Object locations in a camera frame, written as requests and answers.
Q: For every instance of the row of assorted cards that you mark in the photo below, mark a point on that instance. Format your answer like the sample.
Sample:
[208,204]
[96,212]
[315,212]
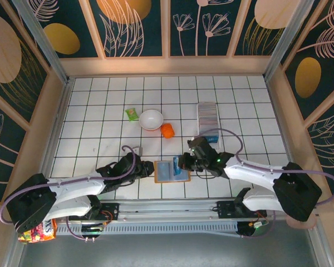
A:
[208,118]

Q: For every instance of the white slotted card tray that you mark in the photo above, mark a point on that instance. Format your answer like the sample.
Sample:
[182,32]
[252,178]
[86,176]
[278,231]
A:
[208,105]

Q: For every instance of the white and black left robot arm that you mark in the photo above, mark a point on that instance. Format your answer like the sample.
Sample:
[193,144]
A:
[72,189]

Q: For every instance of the pink plastic cup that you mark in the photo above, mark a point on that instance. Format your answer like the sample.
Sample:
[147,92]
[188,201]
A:
[295,224]

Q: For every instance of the tan leather card holder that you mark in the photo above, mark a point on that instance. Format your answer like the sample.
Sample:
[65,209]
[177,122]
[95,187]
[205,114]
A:
[162,171]

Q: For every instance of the aluminium corner post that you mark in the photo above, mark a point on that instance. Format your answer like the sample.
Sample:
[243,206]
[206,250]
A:
[285,41]
[46,47]

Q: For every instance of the green snack packet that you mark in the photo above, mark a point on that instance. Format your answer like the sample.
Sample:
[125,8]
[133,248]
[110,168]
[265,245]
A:
[131,114]

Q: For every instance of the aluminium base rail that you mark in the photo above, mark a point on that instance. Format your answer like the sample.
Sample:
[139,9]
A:
[167,211]

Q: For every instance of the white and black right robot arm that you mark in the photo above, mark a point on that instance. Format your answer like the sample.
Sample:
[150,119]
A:
[253,173]

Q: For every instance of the colourful snack bag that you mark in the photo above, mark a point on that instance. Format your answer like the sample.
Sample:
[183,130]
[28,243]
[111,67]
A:
[36,232]

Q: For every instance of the white bowl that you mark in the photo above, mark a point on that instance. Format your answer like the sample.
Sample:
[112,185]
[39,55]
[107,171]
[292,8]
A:
[151,119]

